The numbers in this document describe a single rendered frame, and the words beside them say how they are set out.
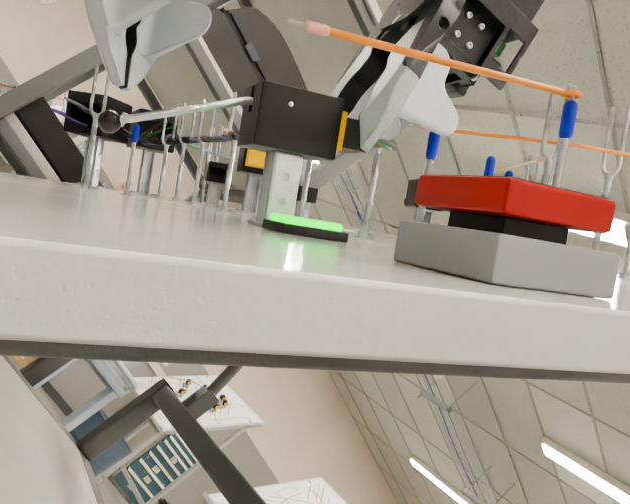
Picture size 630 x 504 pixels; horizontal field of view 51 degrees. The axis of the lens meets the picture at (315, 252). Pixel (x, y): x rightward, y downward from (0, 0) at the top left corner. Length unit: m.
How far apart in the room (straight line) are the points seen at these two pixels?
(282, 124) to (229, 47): 1.11
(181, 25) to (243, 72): 1.10
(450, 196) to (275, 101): 0.21
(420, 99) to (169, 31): 0.16
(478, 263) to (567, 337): 0.04
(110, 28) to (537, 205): 0.28
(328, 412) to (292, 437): 0.70
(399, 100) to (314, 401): 10.32
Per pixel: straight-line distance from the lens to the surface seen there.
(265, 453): 10.68
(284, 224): 0.37
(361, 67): 0.50
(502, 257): 0.21
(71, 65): 1.37
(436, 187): 0.24
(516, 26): 0.50
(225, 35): 1.53
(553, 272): 0.23
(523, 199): 0.22
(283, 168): 0.44
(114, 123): 0.42
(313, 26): 0.34
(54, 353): 0.28
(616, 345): 0.21
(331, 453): 11.41
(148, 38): 0.45
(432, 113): 0.44
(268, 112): 0.43
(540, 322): 0.18
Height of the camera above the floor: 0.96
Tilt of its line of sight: 18 degrees up
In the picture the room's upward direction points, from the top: 54 degrees clockwise
